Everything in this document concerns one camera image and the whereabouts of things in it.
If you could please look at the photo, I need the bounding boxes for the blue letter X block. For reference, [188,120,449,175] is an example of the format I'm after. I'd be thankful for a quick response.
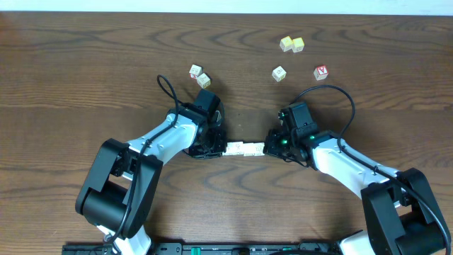
[227,142,243,155]

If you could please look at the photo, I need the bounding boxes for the red edged wooden block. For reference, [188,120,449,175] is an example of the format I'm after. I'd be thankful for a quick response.
[254,142,265,156]

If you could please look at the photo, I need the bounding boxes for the white wooden block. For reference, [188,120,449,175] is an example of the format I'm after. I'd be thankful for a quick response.
[242,143,256,157]

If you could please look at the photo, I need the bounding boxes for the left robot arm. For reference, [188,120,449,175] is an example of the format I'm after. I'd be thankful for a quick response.
[75,103,227,254]

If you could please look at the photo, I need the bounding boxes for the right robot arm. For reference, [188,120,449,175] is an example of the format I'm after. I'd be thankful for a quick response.
[264,130,452,254]

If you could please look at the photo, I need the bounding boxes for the yellow letter wooden block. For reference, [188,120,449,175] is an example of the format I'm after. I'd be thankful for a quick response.
[197,73,212,89]

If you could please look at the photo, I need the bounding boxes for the plain drawing wooden block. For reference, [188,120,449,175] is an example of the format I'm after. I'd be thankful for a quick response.
[272,66,287,82]

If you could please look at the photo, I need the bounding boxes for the red number 3 block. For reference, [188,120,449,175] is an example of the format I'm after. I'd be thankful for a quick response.
[189,64,202,79]

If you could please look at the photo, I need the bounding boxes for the red letter V block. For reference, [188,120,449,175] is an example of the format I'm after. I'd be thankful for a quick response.
[314,65,328,81]

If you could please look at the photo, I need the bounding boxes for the pale yellow block left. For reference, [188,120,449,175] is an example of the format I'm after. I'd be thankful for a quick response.
[280,36,294,52]

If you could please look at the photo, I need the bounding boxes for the yellow block right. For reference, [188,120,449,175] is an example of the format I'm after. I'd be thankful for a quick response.
[292,37,305,53]

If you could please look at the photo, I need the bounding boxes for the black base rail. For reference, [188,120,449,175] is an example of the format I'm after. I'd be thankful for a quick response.
[62,242,342,255]

